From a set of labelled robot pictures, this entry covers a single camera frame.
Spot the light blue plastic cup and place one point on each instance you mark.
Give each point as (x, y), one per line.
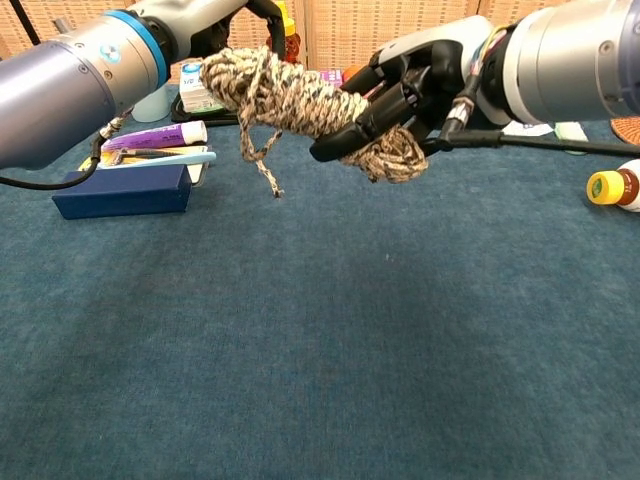
(152, 107)

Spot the mint green brush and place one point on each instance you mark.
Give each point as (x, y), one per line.
(570, 132)

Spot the purple toothpaste tube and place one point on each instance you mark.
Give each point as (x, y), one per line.
(160, 136)

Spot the white and blue milk carton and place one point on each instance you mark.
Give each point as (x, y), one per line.
(192, 95)

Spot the small purple box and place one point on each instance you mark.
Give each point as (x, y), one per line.
(332, 77)

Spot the white sugar bag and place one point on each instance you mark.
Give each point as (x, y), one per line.
(525, 129)

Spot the white drink bottle yellow cap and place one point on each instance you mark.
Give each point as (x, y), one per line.
(607, 187)

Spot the bamboo folding screen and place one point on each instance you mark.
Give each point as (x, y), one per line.
(360, 30)

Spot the light blue toothbrush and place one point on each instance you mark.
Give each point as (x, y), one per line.
(190, 158)

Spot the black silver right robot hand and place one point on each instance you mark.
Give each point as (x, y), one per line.
(415, 85)

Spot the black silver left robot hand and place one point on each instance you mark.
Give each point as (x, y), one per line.
(200, 15)

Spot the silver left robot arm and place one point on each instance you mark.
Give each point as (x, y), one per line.
(60, 90)

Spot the black tripod stand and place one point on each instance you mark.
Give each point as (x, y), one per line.
(25, 22)

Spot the razor in yellow blister pack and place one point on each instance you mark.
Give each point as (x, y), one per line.
(197, 170)

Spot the woven rattan coaster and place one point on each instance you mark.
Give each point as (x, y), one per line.
(627, 130)

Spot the honey bear bottle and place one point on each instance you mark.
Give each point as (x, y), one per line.
(295, 47)

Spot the dark blue rectangular box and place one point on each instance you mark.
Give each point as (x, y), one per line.
(125, 192)

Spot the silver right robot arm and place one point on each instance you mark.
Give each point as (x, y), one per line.
(565, 60)

